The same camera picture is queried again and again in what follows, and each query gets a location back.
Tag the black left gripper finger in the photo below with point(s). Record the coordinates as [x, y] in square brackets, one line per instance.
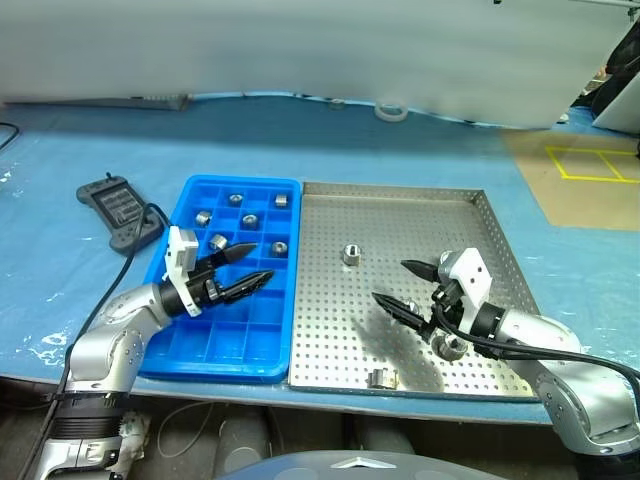
[247, 286]
[235, 253]

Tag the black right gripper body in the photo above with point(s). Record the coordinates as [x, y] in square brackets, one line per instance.
[447, 305]

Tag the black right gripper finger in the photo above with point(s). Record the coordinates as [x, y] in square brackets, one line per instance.
[402, 314]
[422, 270]

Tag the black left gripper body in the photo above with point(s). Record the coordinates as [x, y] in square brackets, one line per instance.
[207, 282]

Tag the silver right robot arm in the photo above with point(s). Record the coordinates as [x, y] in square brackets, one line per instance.
[550, 340]

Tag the blue compartment tray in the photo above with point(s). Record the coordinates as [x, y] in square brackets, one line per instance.
[235, 340]

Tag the perforated metal tray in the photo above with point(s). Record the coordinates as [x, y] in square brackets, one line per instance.
[345, 325]

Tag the black handheld controller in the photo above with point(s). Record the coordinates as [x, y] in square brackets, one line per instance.
[115, 205]

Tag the dark rounded shape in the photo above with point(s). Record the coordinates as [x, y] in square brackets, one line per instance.
[245, 440]
[375, 435]

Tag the white tape roll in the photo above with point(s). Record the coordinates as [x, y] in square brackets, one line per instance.
[391, 118]

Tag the grey robot torso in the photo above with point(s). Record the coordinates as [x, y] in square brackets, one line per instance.
[350, 465]

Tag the white wrapped bundle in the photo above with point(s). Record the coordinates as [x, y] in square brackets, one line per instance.
[132, 432]

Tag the white panel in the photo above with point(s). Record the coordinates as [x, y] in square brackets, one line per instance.
[625, 110]

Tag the person in black clothes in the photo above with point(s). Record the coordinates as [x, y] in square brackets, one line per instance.
[625, 50]

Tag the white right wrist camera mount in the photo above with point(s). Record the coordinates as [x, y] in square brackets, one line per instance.
[472, 280]

